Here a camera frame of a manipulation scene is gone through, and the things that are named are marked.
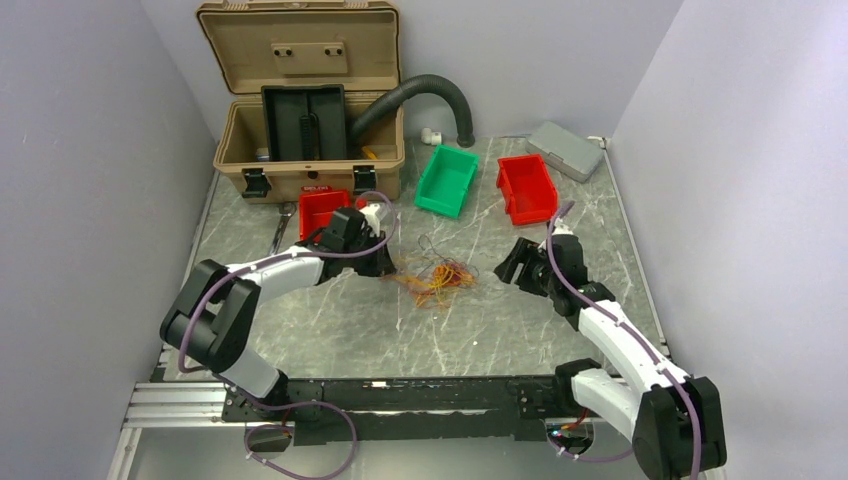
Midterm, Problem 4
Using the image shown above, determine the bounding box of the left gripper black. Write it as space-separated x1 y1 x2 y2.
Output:
343 230 397 278

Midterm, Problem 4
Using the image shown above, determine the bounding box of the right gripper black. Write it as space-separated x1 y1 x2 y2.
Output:
494 237 560 297

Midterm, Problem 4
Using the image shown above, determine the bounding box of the colourful wire bundle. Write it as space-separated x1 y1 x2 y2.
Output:
382 235 482 311

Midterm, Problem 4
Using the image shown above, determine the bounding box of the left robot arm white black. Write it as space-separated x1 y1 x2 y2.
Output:
159 203 397 420

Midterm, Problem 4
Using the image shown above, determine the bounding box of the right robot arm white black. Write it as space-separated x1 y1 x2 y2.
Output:
494 233 727 479

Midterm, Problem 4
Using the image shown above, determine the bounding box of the red plastic bin right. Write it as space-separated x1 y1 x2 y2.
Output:
496 154 559 226

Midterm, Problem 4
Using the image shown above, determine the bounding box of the red plastic bin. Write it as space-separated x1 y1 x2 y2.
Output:
496 154 559 226
298 190 351 241

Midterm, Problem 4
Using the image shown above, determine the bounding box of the red plastic bin left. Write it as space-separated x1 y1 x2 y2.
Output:
298 190 351 241

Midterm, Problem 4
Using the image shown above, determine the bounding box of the silver wrench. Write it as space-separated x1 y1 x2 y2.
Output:
268 202 297 256

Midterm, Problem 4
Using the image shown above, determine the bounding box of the green plastic bin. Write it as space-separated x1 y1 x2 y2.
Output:
414 145 479 219

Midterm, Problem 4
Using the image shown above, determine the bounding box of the grey plastic case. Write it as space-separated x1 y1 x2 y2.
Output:
526 121 604 183

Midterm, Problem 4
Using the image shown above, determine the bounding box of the white pipe fitting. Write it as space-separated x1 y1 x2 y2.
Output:
420 128 443 146

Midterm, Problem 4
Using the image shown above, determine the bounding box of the black toolbox tray insert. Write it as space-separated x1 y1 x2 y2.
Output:
261 84 348 162

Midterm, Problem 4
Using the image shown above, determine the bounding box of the tan plastic toolbox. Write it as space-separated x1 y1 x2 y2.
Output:
196 1 405 204

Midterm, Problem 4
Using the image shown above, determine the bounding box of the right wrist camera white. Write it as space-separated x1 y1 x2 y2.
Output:
546 218 574 239

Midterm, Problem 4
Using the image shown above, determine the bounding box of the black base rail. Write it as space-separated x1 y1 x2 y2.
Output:
221 375 594 446

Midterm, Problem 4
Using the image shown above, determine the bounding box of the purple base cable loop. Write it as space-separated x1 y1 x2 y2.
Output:
243 401 360 480

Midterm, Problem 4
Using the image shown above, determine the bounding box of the black corrugated hose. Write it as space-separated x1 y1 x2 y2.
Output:
349 74 477 149

